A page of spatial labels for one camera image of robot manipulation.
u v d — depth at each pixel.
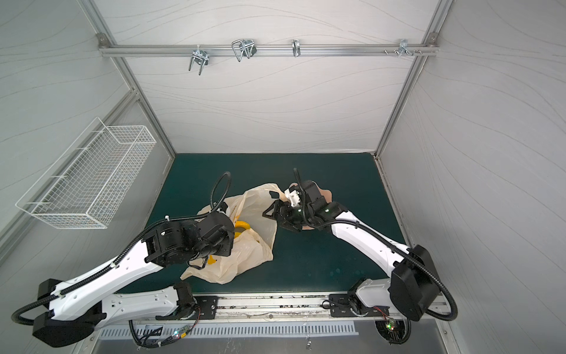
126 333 0.69
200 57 0.79
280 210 0.69
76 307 0.39
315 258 0.86
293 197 0.74
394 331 0.72
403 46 0.76
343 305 0.73
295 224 0.69
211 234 0.49
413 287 0.41
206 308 0.74
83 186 0.67
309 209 0.61
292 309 0.75
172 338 0.67
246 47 0.77
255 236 0.75
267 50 0.78
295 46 0.73
